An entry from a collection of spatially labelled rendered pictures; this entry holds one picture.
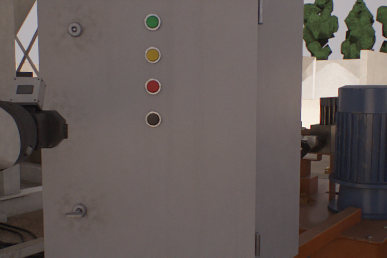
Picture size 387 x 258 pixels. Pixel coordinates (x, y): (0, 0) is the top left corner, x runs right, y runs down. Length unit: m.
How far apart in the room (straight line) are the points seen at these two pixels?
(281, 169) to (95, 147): 0.39
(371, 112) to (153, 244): 0.91
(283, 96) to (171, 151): 0.27
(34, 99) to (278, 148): 0.51
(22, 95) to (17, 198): 3.31
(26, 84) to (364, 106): 1.12
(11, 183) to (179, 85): 3.19
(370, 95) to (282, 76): 0.63
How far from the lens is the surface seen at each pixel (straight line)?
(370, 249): 1.42
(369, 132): 1.58
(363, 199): 1.62
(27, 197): 4.05
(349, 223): 1.48
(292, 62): 1.02
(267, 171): 0.94
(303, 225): 1.49
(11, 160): 0.54
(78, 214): 0.88
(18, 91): 0.72
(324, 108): 1.75
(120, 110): 0.87
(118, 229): 0.91
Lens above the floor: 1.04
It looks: 5 degrees down
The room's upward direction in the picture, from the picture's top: straight up
